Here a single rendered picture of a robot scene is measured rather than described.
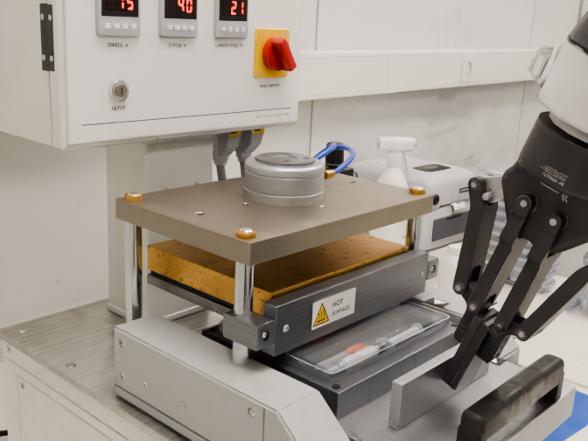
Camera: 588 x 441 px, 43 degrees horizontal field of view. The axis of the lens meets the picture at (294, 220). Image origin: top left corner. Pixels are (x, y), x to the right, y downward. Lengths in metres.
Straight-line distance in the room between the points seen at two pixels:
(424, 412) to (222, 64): 0.42
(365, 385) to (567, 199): 0.22
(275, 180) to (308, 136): 0.98
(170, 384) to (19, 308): 0.62
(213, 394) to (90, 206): 0.71
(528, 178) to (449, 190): 1.10
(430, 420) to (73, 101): 0.42
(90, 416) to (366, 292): 0.29
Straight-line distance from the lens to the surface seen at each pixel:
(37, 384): 0.85
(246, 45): 0.85
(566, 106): 0.53
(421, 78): 1.96
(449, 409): 0.66
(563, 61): 0.54
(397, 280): 0.74
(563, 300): 0.58
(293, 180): 0.69
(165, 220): 0.66
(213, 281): 0.68
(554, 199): 0.57
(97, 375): 0.78
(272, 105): 0.89
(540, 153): 0.54
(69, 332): 0.88
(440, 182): 1.64
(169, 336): 0.68
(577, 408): 1.20
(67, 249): 1.27
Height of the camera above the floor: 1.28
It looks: 15 degrees down
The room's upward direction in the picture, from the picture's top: 3 degrees clockwise
